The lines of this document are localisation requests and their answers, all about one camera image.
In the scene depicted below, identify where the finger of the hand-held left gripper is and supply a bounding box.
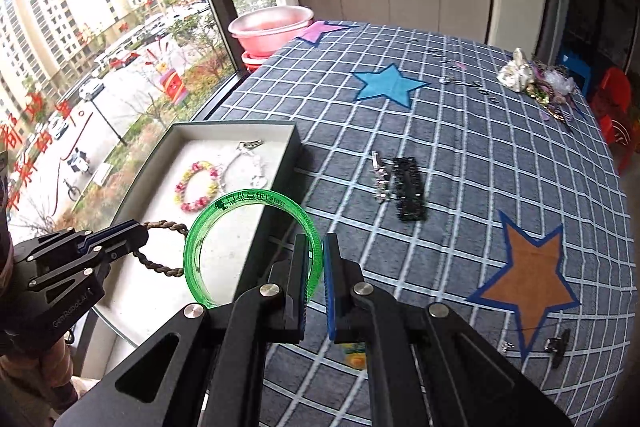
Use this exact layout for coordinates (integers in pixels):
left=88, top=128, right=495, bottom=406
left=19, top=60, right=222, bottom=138
left=12, top=220, right=150, bottom=268
left=30, top=237, right=150, bottom=293

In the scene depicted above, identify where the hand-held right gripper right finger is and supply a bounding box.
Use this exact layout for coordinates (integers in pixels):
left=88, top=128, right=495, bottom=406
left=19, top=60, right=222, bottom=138
left=322, top=233, right=576, bottom=427

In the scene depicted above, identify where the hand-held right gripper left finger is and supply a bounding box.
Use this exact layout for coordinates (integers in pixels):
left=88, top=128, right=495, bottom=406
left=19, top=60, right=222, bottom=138
left=55, top=234, right=312, bottom=427

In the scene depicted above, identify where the brown braided bracelet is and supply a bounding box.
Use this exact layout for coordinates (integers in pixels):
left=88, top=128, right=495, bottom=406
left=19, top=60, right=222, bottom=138
left=131, top=219, right=191, bottom=279

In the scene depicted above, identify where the white shallow tray box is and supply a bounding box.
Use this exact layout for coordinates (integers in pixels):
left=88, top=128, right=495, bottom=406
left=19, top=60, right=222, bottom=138
left=95, top=121, right=307, bottom=308

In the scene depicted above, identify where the green translucent bangle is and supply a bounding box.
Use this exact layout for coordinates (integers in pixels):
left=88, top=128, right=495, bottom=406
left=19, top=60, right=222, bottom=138
left=183, top=188, right=323, bottom=309

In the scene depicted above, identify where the black rectangular hair clip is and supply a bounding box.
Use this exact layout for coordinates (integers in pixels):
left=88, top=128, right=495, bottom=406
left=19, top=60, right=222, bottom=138
left=391, top=156, right=429, bottom=223

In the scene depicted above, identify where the small black claw clip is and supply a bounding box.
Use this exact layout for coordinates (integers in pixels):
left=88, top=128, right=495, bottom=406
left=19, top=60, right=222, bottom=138
left=544, top=328, right=572, bottom=370

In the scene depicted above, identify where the person's left forearm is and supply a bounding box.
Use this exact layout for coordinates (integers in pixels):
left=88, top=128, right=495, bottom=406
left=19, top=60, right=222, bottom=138
left=0, top=337, right=96, bottom=427

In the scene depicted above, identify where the red calligraphy window sticker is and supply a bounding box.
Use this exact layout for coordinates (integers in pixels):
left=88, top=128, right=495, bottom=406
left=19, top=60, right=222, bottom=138
left=0, top=92, right=88, bottom=208

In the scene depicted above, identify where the cartoon red envelope window sticker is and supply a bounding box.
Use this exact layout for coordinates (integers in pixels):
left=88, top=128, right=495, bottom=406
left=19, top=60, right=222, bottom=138
left=150, top=47, right=191, bottom=105

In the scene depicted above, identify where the checkered tablecloth with stars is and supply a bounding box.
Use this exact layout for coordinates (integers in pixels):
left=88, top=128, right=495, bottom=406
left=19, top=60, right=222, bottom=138
left=200, top=21, right=636, bottom=427

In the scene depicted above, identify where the red plastic basin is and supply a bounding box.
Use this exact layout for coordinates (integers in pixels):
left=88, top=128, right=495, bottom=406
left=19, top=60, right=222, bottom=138
left=241, top=51, right=278, bottom=74

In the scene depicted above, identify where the pink plastic basin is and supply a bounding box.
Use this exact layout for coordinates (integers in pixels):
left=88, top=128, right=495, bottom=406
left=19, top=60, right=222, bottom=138
left=228, top=5, right=315, bottom=55

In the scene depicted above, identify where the white fabric flower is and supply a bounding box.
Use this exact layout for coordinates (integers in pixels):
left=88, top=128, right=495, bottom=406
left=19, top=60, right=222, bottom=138
left=497, top=48, right=533, bottom=92

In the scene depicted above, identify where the pile of hair accessories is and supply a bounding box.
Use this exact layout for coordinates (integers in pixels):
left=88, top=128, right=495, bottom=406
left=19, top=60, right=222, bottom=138
left=525, top=59, right=583, bottom=128

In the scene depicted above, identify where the blue plastic stool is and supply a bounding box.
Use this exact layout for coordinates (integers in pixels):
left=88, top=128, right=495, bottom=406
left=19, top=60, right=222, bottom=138
left=557, top=49, right=593, bottom=95

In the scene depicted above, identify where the red plastic stool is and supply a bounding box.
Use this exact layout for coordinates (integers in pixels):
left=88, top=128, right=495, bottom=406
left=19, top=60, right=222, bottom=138
left=592, top=67, right=640, bottom=172

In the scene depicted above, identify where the flower bead bracelet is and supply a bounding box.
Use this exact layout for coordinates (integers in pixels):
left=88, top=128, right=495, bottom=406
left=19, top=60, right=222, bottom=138
left=174, top=161, right=223, bottom=214

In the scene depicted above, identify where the clear bead bracelet with charm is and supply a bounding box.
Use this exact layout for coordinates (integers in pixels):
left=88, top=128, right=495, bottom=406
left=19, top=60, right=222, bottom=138
left=217, top=139, right=273, bottom=200

